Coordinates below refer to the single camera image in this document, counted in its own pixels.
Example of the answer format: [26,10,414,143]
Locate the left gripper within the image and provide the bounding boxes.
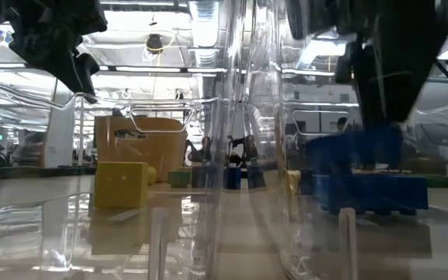
[0,0,108,104]

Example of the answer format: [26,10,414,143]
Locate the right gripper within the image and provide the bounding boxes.
[285,0,439,128]

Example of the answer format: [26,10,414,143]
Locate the yellow cube block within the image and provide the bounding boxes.
[94,161,149,209]

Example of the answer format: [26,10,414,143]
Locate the green stud block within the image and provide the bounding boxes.
[167,170,193,189]

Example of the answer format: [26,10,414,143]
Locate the white pillar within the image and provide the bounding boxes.
[44,107,75,168]

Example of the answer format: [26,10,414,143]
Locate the person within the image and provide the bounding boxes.
[335,116,350,134]
[187,135,213,164]
[229,134,258,166]

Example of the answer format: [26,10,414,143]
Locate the yellow plastic bin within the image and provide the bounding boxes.
[93,115,189,184]

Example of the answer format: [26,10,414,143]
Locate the clear plastic bin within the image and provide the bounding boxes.
[0,0,244,280]
[227,0,448,280]

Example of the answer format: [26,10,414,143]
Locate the blue hollow block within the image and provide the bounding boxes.
[247,165,267,191]

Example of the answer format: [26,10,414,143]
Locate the black overhead camera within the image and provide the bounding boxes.
[145,33,165,54]

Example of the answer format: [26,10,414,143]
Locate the silver ceiling duct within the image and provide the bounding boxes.
[188,0,225,67]

